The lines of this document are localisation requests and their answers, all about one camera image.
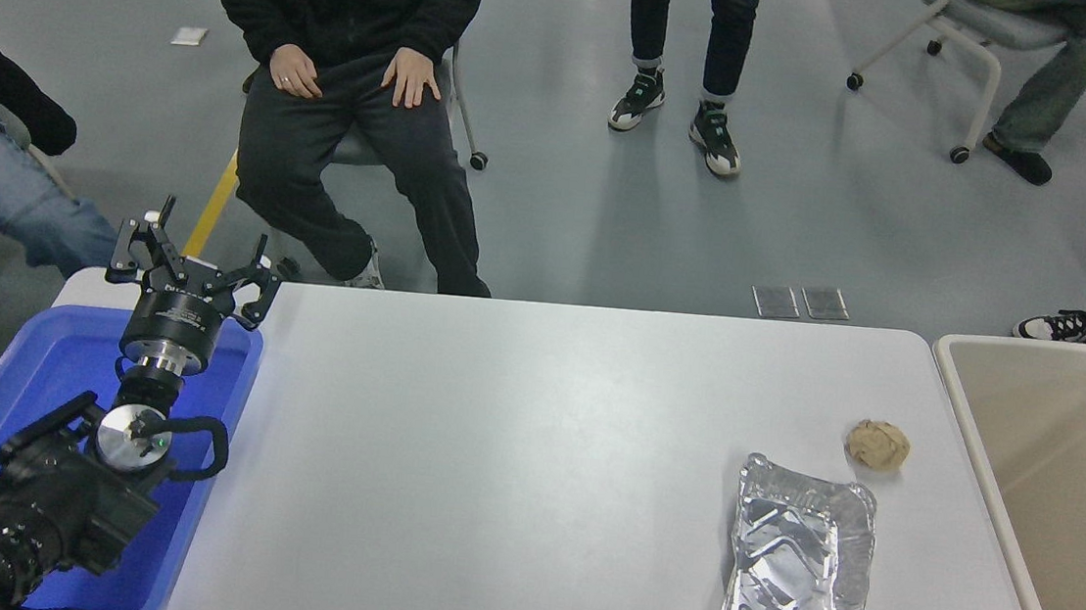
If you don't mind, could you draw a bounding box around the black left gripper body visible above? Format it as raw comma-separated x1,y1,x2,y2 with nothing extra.
119,274,231,356

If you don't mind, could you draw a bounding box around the person's right hand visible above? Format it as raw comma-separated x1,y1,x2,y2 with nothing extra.
266,41,330,101

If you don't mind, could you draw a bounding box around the person's left hand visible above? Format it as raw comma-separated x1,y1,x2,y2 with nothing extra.
378,45,448,114

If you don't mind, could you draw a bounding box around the blue plastic tray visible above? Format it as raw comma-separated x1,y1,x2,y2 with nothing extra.
0,295,267,610

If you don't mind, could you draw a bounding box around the grey metal floor plate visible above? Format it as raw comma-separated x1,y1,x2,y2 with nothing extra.
799,285,852,323
749,284,802,320

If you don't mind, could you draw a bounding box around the crumpled foil tray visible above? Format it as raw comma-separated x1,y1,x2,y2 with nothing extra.
720,449,890,610

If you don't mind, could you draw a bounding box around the crumpled tan paper ball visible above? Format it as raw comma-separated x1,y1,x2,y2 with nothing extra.
843,416,915,474

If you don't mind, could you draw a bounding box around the large pale plastic bin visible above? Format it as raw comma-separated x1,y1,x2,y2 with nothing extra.
912,332,1086,610

